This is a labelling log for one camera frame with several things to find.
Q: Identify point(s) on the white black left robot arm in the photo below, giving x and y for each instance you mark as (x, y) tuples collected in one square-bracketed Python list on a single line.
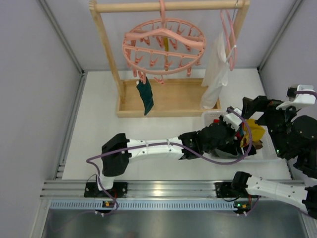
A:
[(120, 151)]

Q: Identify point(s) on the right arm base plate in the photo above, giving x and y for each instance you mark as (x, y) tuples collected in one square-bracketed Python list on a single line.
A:
[(225, 190)]

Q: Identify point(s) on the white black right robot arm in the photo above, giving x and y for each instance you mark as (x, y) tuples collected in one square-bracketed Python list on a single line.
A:
[(303, 197)]

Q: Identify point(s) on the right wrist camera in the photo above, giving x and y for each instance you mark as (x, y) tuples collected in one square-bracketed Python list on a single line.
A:
[(300, 96)]

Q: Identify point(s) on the aluminium mounting rail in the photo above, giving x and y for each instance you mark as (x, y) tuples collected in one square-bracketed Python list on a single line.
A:
[(137, 189)]

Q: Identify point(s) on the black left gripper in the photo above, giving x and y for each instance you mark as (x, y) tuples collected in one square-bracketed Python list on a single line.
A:
[(233, 143)]

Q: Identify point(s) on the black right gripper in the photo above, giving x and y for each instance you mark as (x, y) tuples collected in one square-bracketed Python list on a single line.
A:
[(259, 104)]

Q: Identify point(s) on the yellow sock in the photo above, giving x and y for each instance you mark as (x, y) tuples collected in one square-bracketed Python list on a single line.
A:
[(257, 133), (166, 48)]

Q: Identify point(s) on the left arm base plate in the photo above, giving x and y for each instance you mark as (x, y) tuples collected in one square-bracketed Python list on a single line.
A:
[(118, 191)]

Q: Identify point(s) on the red green christmas sock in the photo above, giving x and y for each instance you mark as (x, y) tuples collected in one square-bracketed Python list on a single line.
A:
[(146, 95)]

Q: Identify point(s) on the wooden clothes rack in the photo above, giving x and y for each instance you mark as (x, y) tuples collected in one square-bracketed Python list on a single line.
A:
[(180, 94)]

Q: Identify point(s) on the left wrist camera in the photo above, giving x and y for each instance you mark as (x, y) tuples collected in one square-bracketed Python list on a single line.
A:
[(233, 118)]

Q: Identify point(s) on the pink clothes hanger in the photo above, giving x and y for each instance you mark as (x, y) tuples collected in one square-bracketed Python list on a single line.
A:
[(230, 39)]

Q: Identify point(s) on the pink round clip hanger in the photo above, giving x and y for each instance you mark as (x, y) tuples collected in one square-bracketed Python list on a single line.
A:
[(143, 47)]

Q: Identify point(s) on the white cloth garment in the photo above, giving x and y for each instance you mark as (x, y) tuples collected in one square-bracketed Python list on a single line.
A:
[(216, 74)]

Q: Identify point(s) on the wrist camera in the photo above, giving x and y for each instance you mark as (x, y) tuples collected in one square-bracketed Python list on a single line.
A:
[(233, 118), (300, 96)]

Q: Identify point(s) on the grey slotted cable duct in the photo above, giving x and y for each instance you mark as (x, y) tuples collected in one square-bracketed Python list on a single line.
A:
[(188, 205)]

